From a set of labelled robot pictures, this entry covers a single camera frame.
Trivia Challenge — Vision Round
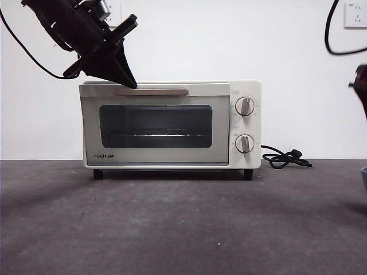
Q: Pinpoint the beige oven knob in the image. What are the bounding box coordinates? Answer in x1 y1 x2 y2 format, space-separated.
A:
235 133 255 154
235 96 257 117

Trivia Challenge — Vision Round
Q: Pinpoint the metal wire oven rack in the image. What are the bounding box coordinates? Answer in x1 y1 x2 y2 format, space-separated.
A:
113 132 207 138

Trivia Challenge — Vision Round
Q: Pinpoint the glass oven door beige handle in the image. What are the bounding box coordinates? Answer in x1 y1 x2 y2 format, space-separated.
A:
79 81 231 167

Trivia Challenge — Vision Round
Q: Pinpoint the cream toaster oven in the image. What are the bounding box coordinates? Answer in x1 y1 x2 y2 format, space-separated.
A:
79 80 262 180

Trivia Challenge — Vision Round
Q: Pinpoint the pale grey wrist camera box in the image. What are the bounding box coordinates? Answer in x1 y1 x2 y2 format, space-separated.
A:
96 0 112 17

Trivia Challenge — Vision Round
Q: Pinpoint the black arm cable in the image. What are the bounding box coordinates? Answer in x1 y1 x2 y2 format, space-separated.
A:
325 0 367 55
0 7 68 80

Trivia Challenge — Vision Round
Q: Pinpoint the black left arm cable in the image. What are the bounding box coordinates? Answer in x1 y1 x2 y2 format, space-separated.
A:
0 7 68 80

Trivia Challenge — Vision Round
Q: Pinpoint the black power cable with plug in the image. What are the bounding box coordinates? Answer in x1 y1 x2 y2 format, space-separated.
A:
260 144 313 169

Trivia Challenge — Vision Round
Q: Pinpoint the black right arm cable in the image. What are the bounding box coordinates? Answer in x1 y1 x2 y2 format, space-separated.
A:
325 0 367 55

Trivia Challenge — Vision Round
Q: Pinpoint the white wall socket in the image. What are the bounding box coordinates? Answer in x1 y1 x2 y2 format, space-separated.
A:
344 2 367 29
110 1 123 29

